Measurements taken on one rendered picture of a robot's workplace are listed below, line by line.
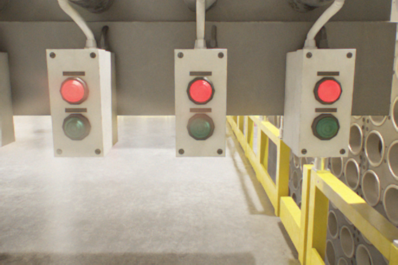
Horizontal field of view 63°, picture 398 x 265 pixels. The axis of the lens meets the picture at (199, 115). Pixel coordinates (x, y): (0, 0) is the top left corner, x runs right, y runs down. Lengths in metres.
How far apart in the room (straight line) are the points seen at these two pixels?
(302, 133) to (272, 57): 0.14
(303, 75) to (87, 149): 0.31
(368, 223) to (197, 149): 0.52
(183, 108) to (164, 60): 0.12
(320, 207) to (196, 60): 0.87
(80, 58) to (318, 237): 1.01
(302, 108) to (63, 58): 0.33
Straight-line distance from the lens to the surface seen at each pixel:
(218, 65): 0.44
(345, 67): 0.49
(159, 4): 0.57
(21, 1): 0.64
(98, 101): 0.47
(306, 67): 0.47
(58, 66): 0.48
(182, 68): 0.44
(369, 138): 2.65
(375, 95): 0.61
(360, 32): 0.59
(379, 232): 0.84
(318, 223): 1.23
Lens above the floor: 0.75
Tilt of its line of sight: 9 degrees down
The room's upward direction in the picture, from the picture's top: straight up
